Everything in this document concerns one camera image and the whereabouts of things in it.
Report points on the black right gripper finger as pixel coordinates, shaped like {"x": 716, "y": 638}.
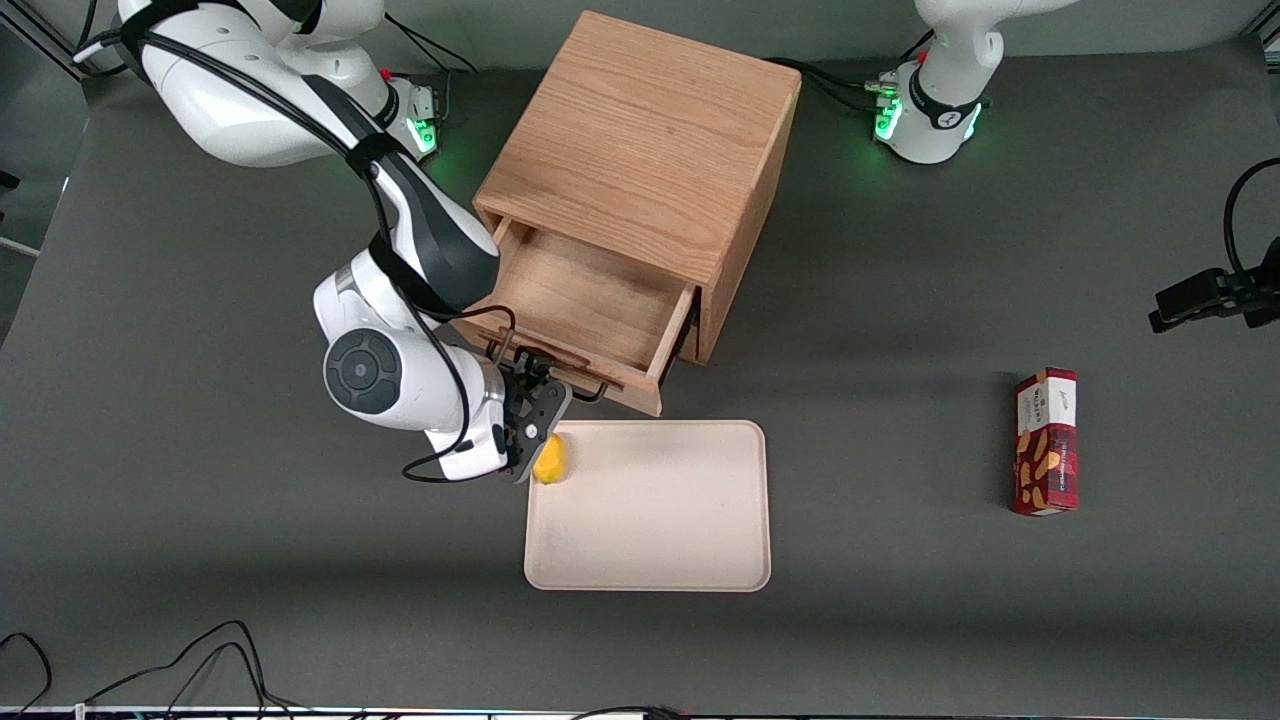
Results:
{"x": 540, "y": 435}
{"x": 538, "y": 378}

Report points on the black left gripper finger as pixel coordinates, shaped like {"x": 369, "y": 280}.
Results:
{"x": 1170, "y": 322}
{"x": 1195, "y": 292}

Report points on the beige plastic tray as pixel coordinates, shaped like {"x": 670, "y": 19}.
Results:
{"x": 650, "y": 510}

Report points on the red snack box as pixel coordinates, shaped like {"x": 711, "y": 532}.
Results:
{"x": 1045, "y": 450}

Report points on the yellow lemon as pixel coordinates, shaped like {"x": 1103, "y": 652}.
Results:
{"x": 553, "y": 463}

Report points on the white rod beside table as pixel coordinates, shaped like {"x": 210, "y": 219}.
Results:
{"x": 18, "y": 246}

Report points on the wooden two-drawer cabinet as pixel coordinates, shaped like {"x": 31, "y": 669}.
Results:
{"x": 650, "y": 130}

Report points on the aluminium frame rail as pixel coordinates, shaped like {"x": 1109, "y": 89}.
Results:
{"x": 50, "y": 40}
{"x": 1265, "y": 45}

